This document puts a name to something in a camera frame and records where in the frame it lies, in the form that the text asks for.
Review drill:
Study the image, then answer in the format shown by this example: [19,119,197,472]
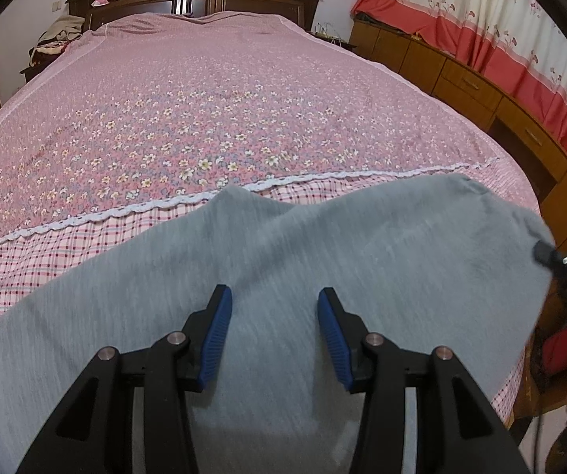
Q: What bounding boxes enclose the bed with pink floral bedspread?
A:
[0,12,546,420]

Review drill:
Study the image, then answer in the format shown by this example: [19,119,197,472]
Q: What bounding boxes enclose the pile of clothes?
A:
[29,12,87,67]

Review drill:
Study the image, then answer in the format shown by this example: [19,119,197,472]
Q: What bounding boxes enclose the black cable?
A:
[530,395,567,474]

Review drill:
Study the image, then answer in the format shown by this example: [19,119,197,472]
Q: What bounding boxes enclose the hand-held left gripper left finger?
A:
[17,284,233,474]

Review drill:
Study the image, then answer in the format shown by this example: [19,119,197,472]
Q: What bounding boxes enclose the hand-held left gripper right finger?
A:
[317,287,531,474]

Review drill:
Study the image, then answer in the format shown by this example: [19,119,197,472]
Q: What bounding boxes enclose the dark wooden nightstand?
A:
[19,62,47,85]

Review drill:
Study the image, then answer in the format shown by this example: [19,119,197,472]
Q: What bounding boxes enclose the wooden cabinet with drawers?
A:
[347,17,567,267]

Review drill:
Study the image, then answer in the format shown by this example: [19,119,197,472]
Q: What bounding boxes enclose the grey pants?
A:
[0,173,556,474]

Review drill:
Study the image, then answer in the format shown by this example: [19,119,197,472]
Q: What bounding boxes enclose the red and cream floral curtain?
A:
[351,0,567,154]

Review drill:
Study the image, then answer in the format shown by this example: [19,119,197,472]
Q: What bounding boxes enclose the white wire rack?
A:
[313,22,358,50]

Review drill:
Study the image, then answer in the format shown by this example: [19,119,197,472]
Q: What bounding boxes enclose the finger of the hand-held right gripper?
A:
[534,240,567,277]

